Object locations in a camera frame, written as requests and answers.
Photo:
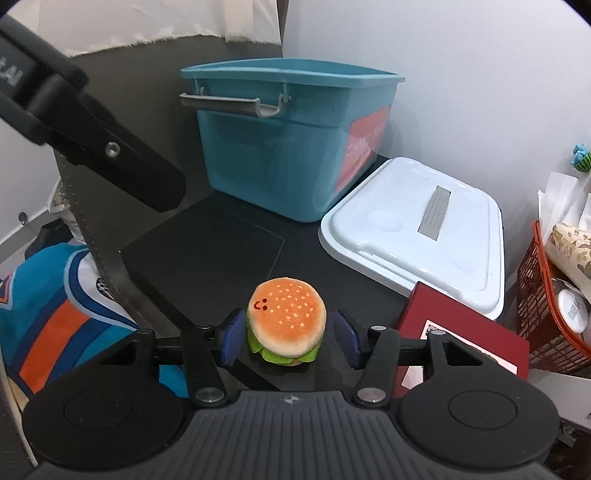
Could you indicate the white round jar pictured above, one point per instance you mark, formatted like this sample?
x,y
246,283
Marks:
x,y
572,309

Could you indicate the black desktop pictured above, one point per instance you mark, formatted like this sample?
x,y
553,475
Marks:
x,y
198,249

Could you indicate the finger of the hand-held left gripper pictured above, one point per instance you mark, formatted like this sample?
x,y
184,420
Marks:
x,y
120,152

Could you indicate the floral patterned roll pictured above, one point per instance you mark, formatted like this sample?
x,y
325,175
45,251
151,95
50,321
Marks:
x,y
575,249

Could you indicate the plush hamburger toy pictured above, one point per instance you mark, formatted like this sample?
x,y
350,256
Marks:
x,y
286,314

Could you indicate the blue plastic storage bin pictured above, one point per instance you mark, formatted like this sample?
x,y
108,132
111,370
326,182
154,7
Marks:
x,y
258,161

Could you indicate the red plastic basket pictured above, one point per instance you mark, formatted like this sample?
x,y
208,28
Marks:
x,y
535,323

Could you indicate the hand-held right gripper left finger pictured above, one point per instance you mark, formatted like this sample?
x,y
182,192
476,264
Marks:
x,y
233,337

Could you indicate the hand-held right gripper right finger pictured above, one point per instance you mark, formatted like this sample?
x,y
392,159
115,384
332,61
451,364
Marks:
x,y
347,339

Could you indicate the cream curtain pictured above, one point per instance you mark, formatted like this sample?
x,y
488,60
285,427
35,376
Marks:
x,y
138,23

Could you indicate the red box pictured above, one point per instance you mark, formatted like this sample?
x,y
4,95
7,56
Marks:
x,y
415,314

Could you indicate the white bin lid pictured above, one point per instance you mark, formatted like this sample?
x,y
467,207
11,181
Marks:
x,y
383,240

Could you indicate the cartoon printed blanket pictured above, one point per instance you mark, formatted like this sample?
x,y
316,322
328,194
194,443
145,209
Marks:
x,y
46,332

